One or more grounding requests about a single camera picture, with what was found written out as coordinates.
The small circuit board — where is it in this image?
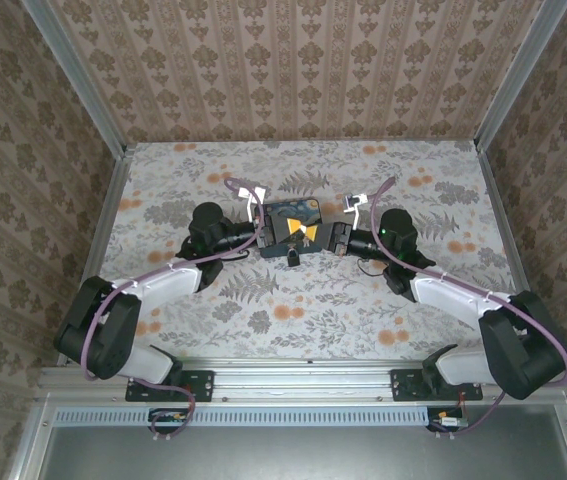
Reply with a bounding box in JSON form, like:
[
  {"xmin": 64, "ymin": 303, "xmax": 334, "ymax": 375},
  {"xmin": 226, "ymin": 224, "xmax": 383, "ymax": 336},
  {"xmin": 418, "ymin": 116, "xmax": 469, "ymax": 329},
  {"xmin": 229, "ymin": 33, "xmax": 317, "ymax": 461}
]
[
  {"xmin": 427, "ymin": 407, "xmax": 470, "ymax": 434},
  {"xmin": 148, "ymin": 407, "xmax": 188, "ymax": 434}
]

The aluminium frame rail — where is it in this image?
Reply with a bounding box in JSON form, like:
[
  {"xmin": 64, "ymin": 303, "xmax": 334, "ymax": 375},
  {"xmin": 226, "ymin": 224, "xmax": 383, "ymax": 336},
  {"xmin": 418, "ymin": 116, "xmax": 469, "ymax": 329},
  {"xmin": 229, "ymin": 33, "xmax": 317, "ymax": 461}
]
[
  {"xmin": 56, "ymin": 143, "xmax": 137, "ymax": 367},
  {"xmin": 473, "ymin": 141, "xmax": 555, "ymax": 364},
  {"xmin": 36, "ymin": 357, "xmax": 567, "ymax": 402}
]

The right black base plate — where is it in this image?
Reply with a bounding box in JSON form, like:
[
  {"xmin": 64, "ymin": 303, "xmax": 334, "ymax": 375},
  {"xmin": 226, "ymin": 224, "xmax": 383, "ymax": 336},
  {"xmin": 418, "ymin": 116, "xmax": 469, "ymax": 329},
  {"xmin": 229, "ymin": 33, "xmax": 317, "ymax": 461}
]
[{"xmin": 391, "ymin": 368, "xmax": 484, "ymax": 403}]

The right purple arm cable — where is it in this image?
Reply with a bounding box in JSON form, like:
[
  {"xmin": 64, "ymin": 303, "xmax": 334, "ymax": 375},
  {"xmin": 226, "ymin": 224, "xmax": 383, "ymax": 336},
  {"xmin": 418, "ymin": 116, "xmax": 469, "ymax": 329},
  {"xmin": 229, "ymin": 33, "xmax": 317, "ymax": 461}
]
[{"xmin": 370, "ymin": 175, "xmax": 567, "ymax": 441}]

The floral table cover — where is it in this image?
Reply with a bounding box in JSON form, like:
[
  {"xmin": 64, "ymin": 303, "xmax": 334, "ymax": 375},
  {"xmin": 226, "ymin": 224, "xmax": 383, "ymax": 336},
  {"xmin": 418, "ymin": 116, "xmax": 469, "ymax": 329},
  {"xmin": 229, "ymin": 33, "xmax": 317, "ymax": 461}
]
[{"xmin": 75, "ymin": 140, "xmax": 538, "ymax": 360}]

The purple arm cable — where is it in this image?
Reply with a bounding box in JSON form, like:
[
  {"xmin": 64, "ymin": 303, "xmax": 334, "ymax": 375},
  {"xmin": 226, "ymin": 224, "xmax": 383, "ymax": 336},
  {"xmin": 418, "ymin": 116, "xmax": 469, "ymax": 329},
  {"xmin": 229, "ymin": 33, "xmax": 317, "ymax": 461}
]
[
  {"xmin": 82, "ymin": 175, "xmax": 259, "ymax": 444},
  {"xmin": 370, "ymin": 175, "xmax": 567, "ymax": 441}
]

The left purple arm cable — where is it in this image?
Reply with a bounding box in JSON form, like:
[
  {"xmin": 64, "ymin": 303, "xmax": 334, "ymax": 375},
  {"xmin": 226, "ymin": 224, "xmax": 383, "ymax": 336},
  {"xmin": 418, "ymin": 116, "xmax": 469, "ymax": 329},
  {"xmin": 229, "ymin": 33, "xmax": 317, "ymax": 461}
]
[{"xmin": 82, "ymin": 175, "xmax": 259, "ymax": 444}]

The blue starry print box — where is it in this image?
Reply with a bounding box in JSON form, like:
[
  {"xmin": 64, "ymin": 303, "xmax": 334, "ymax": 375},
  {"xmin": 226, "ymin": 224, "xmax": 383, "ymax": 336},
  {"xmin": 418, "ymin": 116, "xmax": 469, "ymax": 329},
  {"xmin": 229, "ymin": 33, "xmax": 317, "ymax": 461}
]
[{"xmin": 258, "ymin": 198, "xmax": 337, "ymax": 259}]

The grey slotted cable duct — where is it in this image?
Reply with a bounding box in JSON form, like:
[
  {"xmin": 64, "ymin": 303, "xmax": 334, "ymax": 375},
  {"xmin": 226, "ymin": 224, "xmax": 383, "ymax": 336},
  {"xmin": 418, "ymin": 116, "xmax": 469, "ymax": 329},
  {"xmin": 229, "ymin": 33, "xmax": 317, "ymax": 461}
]
[{"xmin": 55, "ymin": 405, "xmax": 432, "ymax": 428}]

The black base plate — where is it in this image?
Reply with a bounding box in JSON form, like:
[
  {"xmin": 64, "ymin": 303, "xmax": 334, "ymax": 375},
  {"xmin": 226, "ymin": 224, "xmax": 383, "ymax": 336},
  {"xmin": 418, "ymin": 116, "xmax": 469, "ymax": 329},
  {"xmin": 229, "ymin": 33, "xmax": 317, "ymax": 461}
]
[
  {"xmin": 391, "ymin": 368, "xmax": 484, "ymax": 403},
  {"xmin": 124, "ymin": 368, "xmax": 215, "ymax": 403}
]

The aluminium frame post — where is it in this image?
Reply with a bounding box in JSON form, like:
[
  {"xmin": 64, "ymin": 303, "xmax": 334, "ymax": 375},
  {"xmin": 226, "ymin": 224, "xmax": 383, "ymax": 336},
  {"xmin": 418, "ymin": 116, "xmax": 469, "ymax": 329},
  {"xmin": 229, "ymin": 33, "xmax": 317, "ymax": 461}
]
[
  {"xmin": 21, "ymin": 0, "xmax": 130, "ymax": 157},
  {"xmin": 475, "ymin": 0, "xmax": 567, "ymax": 149}
]

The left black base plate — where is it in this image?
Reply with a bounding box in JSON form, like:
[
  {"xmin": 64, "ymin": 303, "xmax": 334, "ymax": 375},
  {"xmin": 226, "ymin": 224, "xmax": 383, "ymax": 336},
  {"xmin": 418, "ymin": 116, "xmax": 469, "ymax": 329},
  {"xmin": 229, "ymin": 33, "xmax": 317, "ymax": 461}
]
[{"xmin": 124, "ymin": 368, "xmax": 215, "ymax": 403}]

